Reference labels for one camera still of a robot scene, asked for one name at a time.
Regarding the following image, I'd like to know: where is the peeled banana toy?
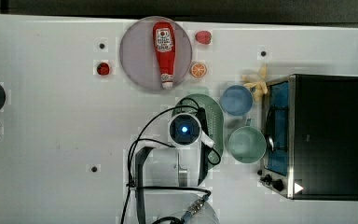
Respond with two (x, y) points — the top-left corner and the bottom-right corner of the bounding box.
(241, 63), (269, 102)

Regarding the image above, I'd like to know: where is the red green toy apple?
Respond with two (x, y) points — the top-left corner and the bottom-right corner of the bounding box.
(195, 31), (212, 45)

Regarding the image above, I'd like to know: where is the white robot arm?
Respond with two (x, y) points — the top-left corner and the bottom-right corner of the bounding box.
(128, 108), (223, 224)

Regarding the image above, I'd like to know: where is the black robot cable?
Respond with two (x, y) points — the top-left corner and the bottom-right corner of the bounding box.
(119, 97), (222, 224)

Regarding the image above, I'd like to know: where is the red ketchup bottle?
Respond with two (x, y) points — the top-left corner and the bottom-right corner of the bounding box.
(152, 21), (176, 89)

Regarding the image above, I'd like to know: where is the blue cup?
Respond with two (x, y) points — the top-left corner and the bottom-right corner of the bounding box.
(220, 85), (253, 116)

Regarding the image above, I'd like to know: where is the black toaster oven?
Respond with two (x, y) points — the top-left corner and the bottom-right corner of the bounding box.
(257, 74), (358, 201)

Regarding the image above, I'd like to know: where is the orange slice toy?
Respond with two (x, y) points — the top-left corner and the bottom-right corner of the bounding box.
(190, 63), (208, 78)

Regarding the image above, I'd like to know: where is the grey round plate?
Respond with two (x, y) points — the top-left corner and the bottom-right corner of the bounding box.
(119, 16), (192, 91)

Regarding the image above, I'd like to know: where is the green mug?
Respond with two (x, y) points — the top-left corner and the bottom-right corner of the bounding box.
(227, 119), (267, 163)

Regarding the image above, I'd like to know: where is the red strawberry toy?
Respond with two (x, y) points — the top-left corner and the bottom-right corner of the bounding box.
(97, 63), (110, 76)

